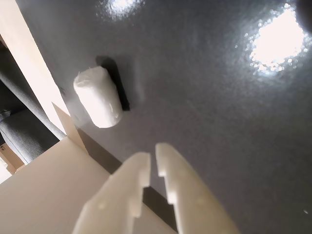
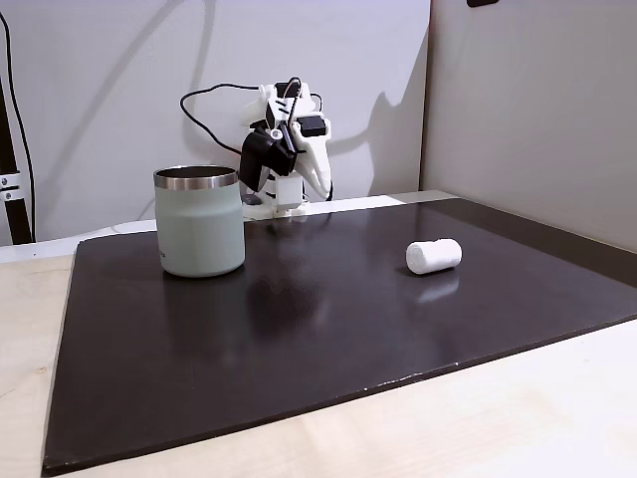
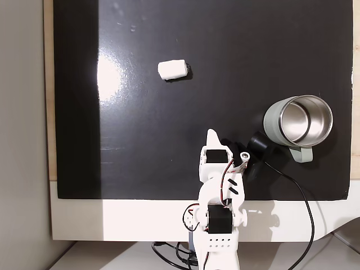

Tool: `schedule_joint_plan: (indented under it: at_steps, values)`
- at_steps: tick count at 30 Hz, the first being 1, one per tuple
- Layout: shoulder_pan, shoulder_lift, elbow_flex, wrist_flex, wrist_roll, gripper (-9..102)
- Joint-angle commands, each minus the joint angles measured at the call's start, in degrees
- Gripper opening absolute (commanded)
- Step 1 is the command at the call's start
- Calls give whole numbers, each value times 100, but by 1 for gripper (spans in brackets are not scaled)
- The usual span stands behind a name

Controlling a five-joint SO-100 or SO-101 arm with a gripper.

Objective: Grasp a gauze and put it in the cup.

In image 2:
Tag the white gauze roll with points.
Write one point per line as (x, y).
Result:
(433, 256)

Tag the sage green steel-rimmed cup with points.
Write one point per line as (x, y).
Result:
(200, 229)

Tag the black table mat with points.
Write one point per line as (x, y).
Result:
(298, 323)

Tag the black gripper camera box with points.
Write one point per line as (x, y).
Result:
(259, 152)

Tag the black wall fixture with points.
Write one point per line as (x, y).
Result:
(482, 2)

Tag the black stand with white bracket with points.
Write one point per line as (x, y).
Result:
(10, 164)

